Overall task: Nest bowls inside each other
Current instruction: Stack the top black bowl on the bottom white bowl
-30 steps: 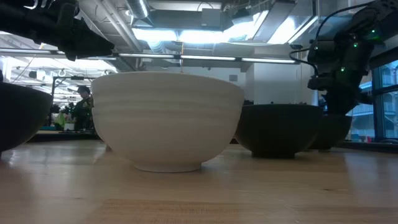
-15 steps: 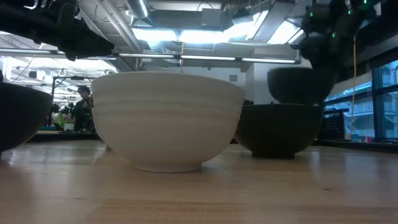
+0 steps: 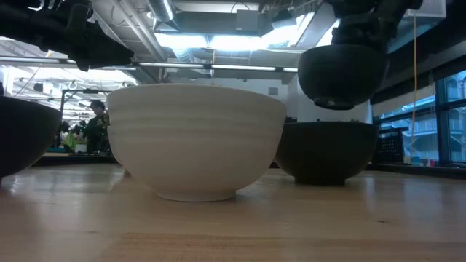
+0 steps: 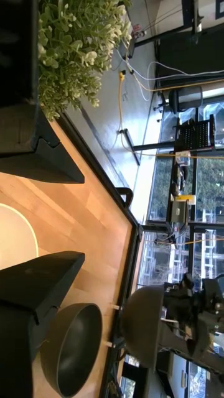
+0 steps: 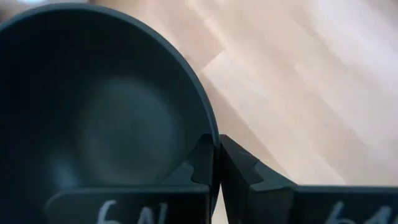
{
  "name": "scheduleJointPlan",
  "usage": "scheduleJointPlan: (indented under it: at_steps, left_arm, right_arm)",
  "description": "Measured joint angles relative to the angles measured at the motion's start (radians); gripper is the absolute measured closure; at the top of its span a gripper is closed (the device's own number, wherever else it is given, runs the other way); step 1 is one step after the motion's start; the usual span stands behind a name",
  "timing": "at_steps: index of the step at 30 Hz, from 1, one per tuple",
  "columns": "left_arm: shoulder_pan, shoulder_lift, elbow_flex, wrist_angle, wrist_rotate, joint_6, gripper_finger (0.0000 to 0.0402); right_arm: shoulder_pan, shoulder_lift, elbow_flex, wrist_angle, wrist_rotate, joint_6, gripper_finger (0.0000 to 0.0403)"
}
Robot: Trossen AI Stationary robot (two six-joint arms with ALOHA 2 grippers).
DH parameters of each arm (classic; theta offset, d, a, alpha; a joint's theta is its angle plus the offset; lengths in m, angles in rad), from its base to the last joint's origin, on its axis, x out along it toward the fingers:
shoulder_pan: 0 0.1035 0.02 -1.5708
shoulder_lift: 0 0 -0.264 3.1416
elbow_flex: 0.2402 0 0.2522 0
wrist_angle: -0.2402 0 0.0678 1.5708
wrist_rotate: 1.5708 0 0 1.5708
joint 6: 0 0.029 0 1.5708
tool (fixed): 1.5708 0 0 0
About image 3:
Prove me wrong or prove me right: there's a person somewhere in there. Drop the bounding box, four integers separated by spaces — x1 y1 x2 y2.
83 100 111 154

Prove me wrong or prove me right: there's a black perforated cabinet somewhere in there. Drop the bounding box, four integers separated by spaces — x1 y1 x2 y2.
374 127 406 165

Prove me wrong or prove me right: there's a grey ceiling box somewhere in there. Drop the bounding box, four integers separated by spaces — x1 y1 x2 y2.
235 9 260 32

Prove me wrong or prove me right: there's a small dark bowl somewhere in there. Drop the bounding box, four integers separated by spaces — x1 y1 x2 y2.
297 44 389 111

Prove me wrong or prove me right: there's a long ceiling light strip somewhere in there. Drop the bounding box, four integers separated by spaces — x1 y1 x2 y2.
138 62 299 74

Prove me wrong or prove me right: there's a white ribbed bowl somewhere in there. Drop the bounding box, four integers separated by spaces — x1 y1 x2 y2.
106 83 288 203

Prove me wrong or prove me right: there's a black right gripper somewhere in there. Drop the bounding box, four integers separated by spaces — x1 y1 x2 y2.
325 0 424 49

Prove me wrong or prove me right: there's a silver ceiling duct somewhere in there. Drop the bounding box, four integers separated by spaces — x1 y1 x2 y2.
146 0 176 23

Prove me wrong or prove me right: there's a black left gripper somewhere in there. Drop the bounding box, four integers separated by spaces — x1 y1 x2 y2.
36 0 135 72

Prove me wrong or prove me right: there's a green plant in white pot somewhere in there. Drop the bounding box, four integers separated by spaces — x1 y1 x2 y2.
62 122 89 154

